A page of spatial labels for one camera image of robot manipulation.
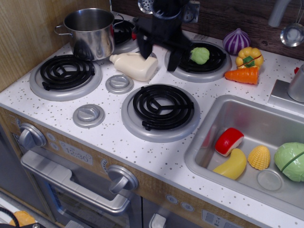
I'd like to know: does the red toy ketchup bottle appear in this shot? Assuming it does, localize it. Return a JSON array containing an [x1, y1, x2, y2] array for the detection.
[[131, 31, 137, 40]]

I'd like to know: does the green toy broccoli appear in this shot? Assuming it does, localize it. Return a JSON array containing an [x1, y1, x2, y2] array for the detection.
[[190, 47, 210, 65]]

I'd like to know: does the cream toy bottle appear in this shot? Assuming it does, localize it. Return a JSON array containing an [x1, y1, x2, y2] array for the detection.
[[109, 52, 158, 81]]

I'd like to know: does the black burner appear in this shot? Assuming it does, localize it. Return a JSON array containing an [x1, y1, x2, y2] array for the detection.
[[112, 19, 138, 55], [29, 55, 102, 102], [171, 40, 232, 83], [121, 84, 200, 143]]

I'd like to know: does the purple toy onion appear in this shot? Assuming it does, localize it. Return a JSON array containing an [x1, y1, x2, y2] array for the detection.
[[223, 28, 251, 55]]

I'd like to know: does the yellow toy bell pepper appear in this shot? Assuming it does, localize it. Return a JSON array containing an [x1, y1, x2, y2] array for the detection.
[[235, 47, 264, 69]]

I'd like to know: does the lower grey stovetop knob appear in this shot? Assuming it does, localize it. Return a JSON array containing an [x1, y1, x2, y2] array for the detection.
[[73, 104, 105, 128]]

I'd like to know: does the right silver oven dial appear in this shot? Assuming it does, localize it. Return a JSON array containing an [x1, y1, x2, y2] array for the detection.
[[107, 164, 139, 194]]

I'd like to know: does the hanging perforated silver skimmer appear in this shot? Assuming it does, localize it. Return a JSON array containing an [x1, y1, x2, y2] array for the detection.
[[138, 0, 154, 14]]

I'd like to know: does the silver metal sink basin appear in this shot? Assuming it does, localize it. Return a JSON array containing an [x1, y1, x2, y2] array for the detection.
[[185, 95, 304, 219]]

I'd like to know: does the red toy cheese wedge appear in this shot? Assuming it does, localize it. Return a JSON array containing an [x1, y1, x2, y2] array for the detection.
[[215, 128, 244, 157]]

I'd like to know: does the orange object bottom left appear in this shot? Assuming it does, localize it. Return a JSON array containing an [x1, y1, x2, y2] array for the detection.
[[13, 210, 36, 227]]

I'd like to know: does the yellow toy banana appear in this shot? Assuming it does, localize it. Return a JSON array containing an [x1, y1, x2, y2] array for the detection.
[[213, 149, 247, 180]]

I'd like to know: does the silver oven door handle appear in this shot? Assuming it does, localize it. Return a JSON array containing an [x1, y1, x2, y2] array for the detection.
[[21, 151, 130, 216]]

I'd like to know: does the orange toy carrot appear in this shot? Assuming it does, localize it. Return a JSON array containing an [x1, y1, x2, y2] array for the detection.
[[224, 67, 259, 85]]

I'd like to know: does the back left black burner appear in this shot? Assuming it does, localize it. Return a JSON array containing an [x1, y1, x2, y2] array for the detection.
[[112, 19, 138, 55]]

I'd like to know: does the grey stovetop knob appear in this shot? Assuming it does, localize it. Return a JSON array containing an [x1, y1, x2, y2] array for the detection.
[[105, 74, 134, 94], [73, 104, 105, 128]]

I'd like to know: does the green toy cabbage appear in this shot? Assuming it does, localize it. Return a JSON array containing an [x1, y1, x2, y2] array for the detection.
[[274, 142, 304, 182]]

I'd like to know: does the grey toy faucet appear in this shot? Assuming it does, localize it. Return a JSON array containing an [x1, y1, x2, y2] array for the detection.
[[268, 0, 304, 112]]

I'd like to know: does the hanging silver slotted spatula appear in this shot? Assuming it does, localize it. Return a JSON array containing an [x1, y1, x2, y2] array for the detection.
[[182, 0, 200, 23]]

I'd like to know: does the front left black burner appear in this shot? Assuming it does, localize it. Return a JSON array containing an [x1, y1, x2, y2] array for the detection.
[[29, 55, 102, 102]]

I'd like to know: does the black braided cable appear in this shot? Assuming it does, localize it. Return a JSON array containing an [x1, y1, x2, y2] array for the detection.
[[0, 206, 17, 228]]

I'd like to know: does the yellow toy corn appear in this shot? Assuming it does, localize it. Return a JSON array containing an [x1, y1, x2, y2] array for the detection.
[[247, 145, 270, 171]]

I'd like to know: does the white cabinet door handle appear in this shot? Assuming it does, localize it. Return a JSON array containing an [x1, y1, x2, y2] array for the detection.
[[149, 213, 166, 228]]

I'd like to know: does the back right black burner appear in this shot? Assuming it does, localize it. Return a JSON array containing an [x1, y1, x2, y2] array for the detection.
[[171, 40, 232, 83]]

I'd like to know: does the front right black burner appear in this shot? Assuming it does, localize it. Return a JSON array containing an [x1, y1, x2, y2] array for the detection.
[[121, 84, 200, 143]]

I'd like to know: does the oven clock display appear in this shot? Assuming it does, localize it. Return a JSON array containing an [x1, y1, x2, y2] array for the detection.
[[59, 141, 93, 166]]

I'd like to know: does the hanging silver ladle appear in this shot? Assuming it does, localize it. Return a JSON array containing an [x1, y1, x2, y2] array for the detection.
[[280, 0, 304, 48]]

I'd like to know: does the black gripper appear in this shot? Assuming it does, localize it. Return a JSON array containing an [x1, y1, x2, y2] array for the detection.
[[133, 15, 192, 71]]

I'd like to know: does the stainless steel pot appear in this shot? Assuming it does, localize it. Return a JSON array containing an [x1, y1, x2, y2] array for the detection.
[[54, 8, 116, 61]]

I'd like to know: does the left silver oven dial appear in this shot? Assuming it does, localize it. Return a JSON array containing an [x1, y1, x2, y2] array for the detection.
[[19, 123, 47, 150]]

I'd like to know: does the silver oven dial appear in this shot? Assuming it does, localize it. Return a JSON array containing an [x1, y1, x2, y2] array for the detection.
[[107, 164, 139, 194], [19, 123, 47, 150]]

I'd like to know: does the upper grey stovetop knob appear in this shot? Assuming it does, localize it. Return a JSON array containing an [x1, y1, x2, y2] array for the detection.
[[105, 74, 134, 94]]

